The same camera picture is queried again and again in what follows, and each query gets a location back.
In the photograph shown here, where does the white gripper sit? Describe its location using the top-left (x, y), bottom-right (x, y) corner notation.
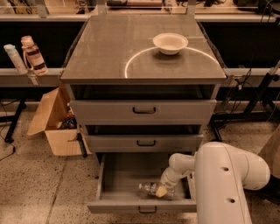
top-left (156, 168), bottom-right (181, 198)

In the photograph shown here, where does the clear plastic water bottle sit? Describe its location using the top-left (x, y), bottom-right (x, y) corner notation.
top-left (138, 182), bottom-right (175, 199)

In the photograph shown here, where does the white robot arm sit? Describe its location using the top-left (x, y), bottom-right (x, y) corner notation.
top-left (156, 142), bottom-right (270, 224)

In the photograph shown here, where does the grey bottom drawer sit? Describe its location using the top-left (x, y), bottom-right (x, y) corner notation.
top-left (87, 152), bottom-right (196, 214)

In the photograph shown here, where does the grey drawer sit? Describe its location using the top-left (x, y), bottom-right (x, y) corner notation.
top-left (87, 152), bottom-right (196, 214)
top-left (85, 134), bottom-right (203, 152)
top-left (70, 100), bottom-right (216, 125)

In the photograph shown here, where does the grey middle drawer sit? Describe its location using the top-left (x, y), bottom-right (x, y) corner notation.
top-left (85, 134), bottom-right (203, 152)

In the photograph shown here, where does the grey top drawer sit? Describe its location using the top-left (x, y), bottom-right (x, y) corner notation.
top-left (70, 100), bottom-right (216, 125)

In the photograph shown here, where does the grey drawer cabinet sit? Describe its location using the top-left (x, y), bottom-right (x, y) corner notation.
top-left (59, 14), bottom-right (228, 167)

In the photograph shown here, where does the pink striped bottle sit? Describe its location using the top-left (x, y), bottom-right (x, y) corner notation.
top-left (21, 36), bottom-right (48, 76)

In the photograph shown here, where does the white tube bottle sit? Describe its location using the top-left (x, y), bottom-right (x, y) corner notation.
top-left (3, 44), bottom-right (28, 74)

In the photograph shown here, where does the tan trouser leg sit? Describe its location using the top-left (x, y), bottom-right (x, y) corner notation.
top-left (259, 124), bottom-right (280, 179)

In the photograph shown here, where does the black table leg right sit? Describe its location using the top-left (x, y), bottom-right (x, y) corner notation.
top-left (210, 60), bottom-right (280, 142)

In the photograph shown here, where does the black table leg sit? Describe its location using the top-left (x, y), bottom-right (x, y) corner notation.
top-left (210, 60), bottom-right (280, 142)
top-left (4, 99), bottom-right (26, 144)

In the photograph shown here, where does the cardboard box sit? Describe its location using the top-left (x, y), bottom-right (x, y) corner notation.
top-left (27, 87), bottom-right (81, 156)

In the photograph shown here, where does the white paper bowl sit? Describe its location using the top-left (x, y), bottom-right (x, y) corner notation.
top-left (152, 33), bottom-right (188, 55)

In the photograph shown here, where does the black table leg left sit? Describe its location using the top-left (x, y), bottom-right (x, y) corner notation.
top-left (4, 99), bottom-right (26, 144)

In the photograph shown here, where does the black handled tool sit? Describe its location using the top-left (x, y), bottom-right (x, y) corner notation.
top-left (77, 133), bottom-right (88, 158)

